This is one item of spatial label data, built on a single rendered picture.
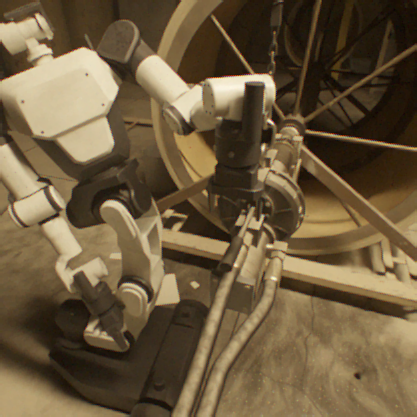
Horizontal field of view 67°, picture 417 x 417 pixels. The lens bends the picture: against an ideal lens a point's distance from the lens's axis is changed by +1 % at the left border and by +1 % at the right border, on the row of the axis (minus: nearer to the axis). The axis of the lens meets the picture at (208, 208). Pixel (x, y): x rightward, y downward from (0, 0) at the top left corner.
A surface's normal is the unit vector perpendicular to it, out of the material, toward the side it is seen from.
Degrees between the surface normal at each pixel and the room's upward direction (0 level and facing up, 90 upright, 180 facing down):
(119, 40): 49
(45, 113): 77
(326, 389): 0
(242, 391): 0
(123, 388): 0
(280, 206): 90
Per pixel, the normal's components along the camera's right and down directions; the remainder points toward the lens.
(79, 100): 0.33, 0.32
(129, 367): 0.00, -0.84
